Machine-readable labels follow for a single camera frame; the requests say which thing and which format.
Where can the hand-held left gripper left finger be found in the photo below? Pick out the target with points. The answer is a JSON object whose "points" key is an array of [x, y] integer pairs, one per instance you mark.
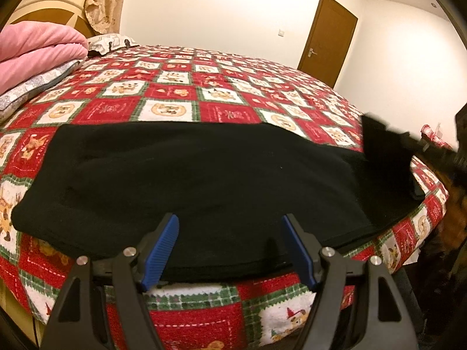
{"points": [[160, 255]]}

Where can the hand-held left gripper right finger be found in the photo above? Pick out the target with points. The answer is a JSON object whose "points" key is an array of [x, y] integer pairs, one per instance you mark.
{"points": [[299, 255]]}

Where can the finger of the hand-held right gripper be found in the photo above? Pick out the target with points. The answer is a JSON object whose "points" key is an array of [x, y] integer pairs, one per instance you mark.
{"points": [[430, 149]]}

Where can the black pants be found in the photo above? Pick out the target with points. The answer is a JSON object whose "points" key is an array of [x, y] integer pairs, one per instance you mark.
{"points": [[182, 175]]}

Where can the red plaid cloth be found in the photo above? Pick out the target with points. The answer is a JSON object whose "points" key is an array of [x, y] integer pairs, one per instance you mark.
{"points": [[430, 134]]}

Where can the brown wooden door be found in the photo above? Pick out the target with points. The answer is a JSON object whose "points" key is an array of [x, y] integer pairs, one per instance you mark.
{"points": [[328, 40]]}

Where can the red printed bed blanket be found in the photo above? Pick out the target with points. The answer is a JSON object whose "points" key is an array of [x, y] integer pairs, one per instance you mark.
{"points": [[171, 91]]}

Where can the folded grey patterned quilt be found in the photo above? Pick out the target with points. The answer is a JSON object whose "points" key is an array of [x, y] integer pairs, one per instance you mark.
{"points": [[33, 87]]}

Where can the grey patterned pillow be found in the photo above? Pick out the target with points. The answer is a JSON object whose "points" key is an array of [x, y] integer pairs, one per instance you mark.
{"points": [[109, 43]]}

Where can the folded pink quilt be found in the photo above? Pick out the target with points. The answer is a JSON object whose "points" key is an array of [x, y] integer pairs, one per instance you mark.
{"points": [[33, 51]]}

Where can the beige floral curtain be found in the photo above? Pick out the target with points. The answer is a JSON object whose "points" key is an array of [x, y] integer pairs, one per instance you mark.
{"points": [[102, 0]]}

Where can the cream wooden bed headboard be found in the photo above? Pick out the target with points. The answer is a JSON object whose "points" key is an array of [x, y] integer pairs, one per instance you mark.
{"points": [[47, 7]]}

